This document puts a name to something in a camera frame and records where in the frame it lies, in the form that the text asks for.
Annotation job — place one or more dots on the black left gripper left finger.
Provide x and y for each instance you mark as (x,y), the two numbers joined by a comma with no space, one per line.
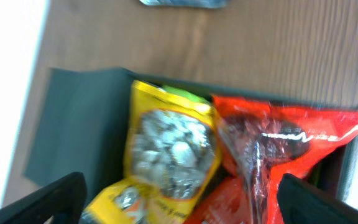
(62,201)

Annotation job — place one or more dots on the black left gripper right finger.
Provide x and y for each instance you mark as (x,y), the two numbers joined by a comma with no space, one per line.
(302,203)

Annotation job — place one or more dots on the red snack bag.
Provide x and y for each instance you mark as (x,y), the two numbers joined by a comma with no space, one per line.
(262,142)

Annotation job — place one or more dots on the yellow Hershey's Kisses bag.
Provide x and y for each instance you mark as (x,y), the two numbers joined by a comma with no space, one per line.
(169,159)

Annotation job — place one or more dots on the black open gift box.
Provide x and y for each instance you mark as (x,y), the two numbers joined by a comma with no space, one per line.
(84,120)

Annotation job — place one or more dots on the Dairy Milk chocolate bar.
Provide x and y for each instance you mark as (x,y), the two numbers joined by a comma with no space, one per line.
(207,4)

